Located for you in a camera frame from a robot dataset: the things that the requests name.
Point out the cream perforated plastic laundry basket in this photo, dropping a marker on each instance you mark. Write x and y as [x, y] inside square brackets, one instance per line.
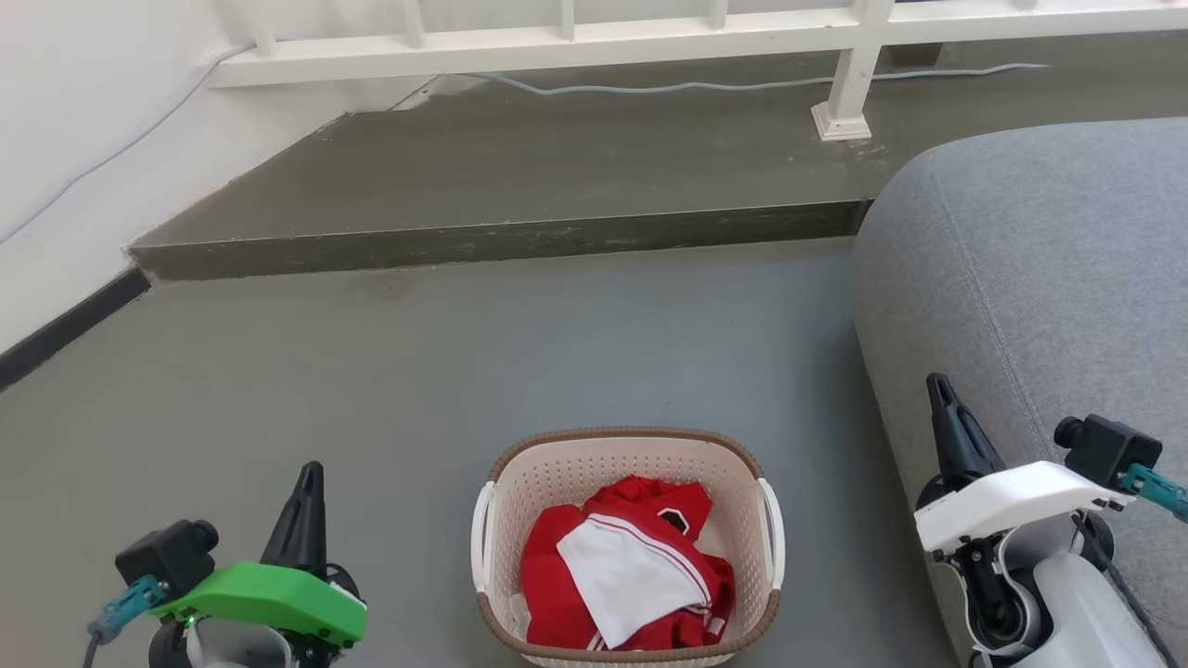
[742, 520]

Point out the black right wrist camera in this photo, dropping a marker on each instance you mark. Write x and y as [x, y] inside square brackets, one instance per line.
[1109, 450]

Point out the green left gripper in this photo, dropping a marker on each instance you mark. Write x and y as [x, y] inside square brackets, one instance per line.
[269, 594]

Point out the black skirting board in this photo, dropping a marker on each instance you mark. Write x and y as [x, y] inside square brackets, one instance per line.
[65, 325]

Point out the dark concrete raised step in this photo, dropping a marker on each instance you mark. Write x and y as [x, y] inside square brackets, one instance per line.
[557, 176]

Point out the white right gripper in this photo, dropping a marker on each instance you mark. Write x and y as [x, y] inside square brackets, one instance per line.
[1012, 501]

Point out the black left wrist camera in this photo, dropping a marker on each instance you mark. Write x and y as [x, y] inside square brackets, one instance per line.
[167, 552]

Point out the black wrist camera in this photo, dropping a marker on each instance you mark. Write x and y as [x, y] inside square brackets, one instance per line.
[1109, 450]
[167, 552]

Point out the grey fabric sofa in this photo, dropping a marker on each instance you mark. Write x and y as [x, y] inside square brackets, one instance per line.
[1039, 278]

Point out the white metal railing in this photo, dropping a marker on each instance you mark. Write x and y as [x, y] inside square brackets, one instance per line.
[557, 42]

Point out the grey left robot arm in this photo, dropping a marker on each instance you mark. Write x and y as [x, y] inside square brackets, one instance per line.
[227, 645]

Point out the red sports garment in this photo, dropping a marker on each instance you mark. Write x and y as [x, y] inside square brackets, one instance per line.
[557, 575]

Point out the white garment with red stripes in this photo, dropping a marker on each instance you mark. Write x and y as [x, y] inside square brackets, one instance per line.
[622, 575]

